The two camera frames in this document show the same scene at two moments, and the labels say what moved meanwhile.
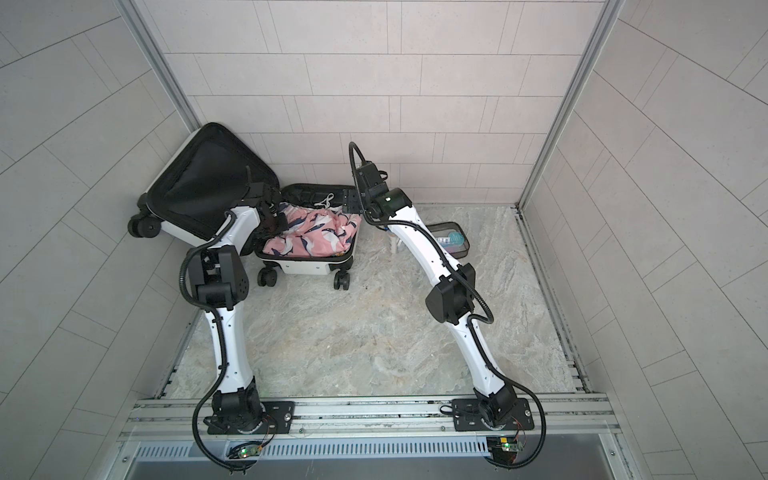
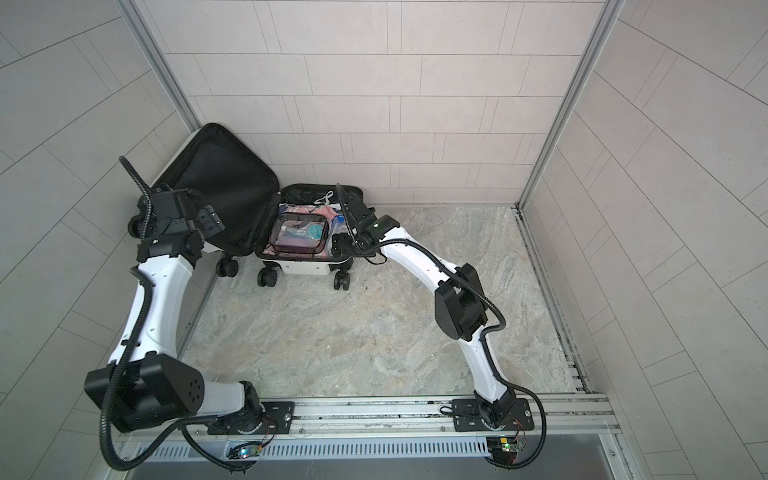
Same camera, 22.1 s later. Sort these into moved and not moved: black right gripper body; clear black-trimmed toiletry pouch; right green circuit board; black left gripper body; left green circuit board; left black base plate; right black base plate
Moved: clear black-trimmed toiletry pouch; black right gripper body; black left gripper body
Not moved: left green circuit board; right green circuit board; left black base plate; right black base plate
